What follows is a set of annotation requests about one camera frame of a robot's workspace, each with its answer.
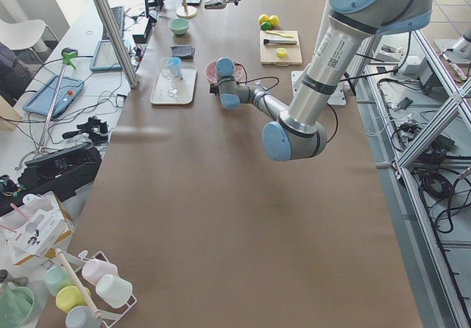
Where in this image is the white plastic cup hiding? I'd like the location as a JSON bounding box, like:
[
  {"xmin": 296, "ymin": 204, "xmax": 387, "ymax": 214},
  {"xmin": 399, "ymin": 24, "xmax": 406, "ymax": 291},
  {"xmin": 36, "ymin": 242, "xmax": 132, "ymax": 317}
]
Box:
[{"xmin": 96, "ymin": 274, "xmax": 133, "ymax": 308}]

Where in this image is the half lemon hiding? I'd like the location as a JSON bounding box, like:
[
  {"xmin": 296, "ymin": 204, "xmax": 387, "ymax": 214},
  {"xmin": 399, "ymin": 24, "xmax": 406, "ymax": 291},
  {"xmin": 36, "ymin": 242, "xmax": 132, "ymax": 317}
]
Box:
[{"xmin": 276, "ymin": 48, "xmax": 287, "ymax": 57}]

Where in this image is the pink bowl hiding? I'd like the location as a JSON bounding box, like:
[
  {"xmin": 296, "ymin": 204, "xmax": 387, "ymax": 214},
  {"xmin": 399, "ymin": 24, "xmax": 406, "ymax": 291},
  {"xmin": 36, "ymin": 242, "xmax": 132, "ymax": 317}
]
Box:
[{"xmin": 205, "ymin": 60, "xmax": 247, "ymax": 85}]

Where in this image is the steel ice scoop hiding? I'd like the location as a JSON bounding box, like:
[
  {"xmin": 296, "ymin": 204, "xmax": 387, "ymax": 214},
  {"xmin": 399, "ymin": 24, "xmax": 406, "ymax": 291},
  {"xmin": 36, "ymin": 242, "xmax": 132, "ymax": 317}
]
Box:
[{"xmin": 204, "ymin": 0, "xmax": 238, "ymax": 10}]

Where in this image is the cream rabbit tray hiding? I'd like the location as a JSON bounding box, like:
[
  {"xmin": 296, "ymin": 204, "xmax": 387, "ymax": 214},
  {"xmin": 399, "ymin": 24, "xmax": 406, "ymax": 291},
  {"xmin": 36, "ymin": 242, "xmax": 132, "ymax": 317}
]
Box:
[{"xmin": 149, "ymin": 64, "xmax": 197, "ymax": 105}]

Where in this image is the black keyboard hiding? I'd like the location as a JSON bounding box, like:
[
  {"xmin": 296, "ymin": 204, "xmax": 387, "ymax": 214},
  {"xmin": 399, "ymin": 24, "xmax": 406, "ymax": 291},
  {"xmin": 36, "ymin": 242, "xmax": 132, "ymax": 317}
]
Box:
[{"xmin": 102, "ymin": 6, "xmax": 125, "ymax": 40}]

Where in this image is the white wire cup rack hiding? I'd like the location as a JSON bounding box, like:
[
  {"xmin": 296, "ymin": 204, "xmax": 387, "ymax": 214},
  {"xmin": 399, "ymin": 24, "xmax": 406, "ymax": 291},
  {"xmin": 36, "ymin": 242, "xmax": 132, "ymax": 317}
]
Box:
[{"xmin": 55, "ymin": 249, "xmax": 138, "ymax": 327}]

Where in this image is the blue teach pendant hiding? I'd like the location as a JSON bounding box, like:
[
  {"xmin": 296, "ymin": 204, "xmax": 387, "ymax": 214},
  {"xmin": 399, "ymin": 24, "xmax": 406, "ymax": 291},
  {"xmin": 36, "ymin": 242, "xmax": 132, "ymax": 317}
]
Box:
[
  {"xmin": 22, "ymin": 75, "xmax": 85, "ymax": 119},
  {"xmin": 90, "ymin": 40, "xmax": 121, "ymax": 73}
]

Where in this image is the yellow plastic knife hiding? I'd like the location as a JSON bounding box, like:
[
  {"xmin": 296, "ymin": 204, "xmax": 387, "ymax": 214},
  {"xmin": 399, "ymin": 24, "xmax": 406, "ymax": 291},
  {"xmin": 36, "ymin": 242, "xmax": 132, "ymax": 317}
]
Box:
[{"xmin": 265, "ymin": 30, "xmax": 294, "ymax": 38}]

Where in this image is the yellow lemon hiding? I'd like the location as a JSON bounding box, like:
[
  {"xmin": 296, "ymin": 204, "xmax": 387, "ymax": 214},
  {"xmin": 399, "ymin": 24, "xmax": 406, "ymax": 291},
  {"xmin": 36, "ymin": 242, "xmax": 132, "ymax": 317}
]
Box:
[
  {"xmin": 269, "ymin": 15, "xmax": 280, "ymax": 27},
  {"xmin": 258, "ymin": 13, "xmax": 269, "ymax": 24}
]

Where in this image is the clear wine glass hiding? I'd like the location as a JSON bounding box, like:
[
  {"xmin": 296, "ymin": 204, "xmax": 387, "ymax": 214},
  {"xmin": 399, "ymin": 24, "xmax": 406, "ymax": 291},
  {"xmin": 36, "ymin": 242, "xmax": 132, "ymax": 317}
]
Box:
[{"xmin": 160, "ymin": 57, "xmax": 178, "ymax": 98}]

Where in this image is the grey folded cloth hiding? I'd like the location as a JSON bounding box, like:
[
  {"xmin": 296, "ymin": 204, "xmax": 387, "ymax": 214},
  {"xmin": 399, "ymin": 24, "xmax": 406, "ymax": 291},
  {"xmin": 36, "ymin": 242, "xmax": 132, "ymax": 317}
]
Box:
[{"xmin": 171, "ymin": 45, "xmax": 195, "ymax": 60}]

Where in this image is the green plastic cup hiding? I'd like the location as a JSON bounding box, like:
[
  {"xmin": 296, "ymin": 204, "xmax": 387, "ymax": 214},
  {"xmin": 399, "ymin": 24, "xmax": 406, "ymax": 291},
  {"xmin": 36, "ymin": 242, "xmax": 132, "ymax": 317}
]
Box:
[{"xmin": 44, "ymin": 265, "xmax": 74, "ymax": 296}]

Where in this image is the pink plastic cup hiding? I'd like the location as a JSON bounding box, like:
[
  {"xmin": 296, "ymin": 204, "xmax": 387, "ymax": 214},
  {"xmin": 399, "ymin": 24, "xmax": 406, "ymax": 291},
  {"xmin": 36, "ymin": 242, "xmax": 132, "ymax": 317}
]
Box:
[{"xmin": 81, "ymin": 258, "xmax": 118, "ymax": 285}]

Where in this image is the yellow plastic cup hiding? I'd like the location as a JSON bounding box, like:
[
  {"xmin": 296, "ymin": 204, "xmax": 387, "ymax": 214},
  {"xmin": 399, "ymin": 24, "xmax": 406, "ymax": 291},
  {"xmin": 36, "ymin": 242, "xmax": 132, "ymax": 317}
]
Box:
[{"xmin": 55, "ymin": 285, "xmax": 87, "ymax": 313}]

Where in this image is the green ceramic bowl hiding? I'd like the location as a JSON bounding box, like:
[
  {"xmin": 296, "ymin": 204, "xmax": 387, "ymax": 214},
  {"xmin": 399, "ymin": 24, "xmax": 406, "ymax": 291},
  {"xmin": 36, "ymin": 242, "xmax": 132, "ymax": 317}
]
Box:
[{"xmin": 168, "ymin": 18, "xmax": 189, "ymax": 35}]

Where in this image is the light blue cup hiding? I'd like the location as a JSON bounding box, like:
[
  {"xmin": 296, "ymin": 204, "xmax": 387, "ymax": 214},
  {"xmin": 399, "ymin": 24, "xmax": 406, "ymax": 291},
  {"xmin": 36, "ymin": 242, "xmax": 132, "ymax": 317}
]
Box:
[{"xmin": 166, "ymin": 57, "xmax": 182, "ymax": 77}]

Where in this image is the green lime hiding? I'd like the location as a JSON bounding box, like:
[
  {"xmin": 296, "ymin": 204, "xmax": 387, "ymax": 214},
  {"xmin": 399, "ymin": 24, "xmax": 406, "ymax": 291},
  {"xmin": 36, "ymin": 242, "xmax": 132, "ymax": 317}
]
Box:
[{"xmin": 260, "ymin": 21, "xmax": 272, "ymax": 31}]

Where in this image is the grey plastic cup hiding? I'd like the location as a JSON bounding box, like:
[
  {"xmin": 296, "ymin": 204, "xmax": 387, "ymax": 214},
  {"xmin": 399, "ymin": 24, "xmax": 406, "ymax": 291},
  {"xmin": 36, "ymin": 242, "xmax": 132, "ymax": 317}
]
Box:
[{"xmin": 65, "ymin": 306, "xmax": 102, "ymax": 328}]

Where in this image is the cardboard box with cups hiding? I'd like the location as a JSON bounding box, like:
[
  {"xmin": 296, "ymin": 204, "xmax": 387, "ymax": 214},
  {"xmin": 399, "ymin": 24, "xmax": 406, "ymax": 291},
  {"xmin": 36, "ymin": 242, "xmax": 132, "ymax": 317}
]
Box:
[{"xmin": 1, "ymin": 191, "xmax": 75, "ymax": 268}]

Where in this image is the wooden glass holder stand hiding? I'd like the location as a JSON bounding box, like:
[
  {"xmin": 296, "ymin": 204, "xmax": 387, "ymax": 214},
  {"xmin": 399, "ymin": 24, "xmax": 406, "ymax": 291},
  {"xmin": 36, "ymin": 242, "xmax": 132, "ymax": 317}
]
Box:
[{"xmin": 176, "ymin": 0, "xmax": 197, "ymax": 19}]

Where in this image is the bamboo cutting board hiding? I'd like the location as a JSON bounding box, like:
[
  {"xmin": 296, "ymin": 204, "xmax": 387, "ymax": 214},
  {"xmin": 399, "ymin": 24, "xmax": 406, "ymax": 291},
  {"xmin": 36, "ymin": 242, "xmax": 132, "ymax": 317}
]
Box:
[{"xmin": 259, "ymin": 30, "xmax": 303, "ymax": 66}]

